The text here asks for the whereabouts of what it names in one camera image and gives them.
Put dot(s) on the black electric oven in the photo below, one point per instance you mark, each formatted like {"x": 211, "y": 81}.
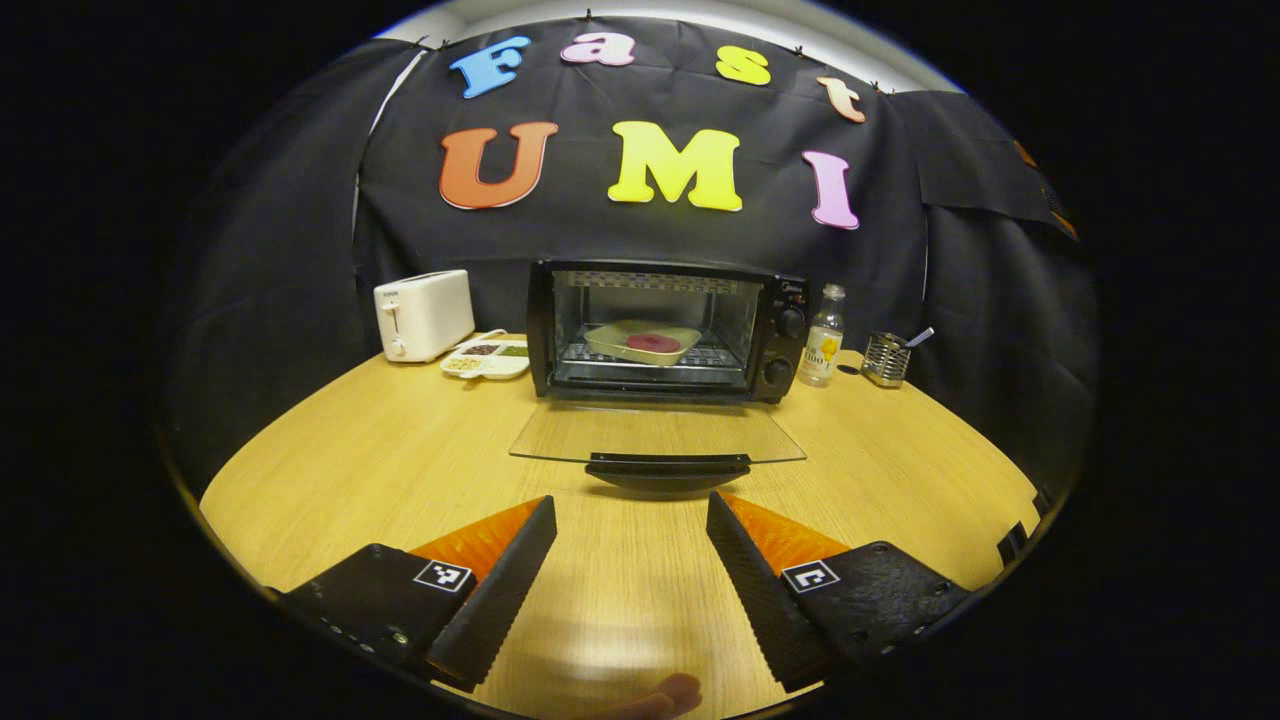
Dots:
{"x": 785, "y": 350}

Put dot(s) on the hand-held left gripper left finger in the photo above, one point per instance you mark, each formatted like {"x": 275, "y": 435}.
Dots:
{"x": 500, "y": 600}

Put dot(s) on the pink round food slice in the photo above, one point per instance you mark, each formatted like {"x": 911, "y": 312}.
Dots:
{"x": 654, "y": 343}

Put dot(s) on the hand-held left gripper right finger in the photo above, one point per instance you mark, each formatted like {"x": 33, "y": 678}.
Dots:
{"x": 760, "y": 600}

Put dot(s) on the white toaster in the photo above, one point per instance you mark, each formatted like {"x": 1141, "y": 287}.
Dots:
{"x": 425, "y": 315}

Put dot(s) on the metal spoon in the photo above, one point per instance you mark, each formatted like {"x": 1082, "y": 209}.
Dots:
{"x": 922, "y": 336}

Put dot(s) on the white divided snack tray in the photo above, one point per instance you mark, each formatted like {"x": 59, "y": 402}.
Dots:
{"x": 485, "y": 362}

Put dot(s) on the cream square plate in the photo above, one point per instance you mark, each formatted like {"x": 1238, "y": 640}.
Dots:
{"x": 610, "y": 340}

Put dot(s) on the clear drink bottle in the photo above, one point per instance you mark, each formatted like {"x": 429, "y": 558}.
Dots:
{"x": 822, "y": 345}

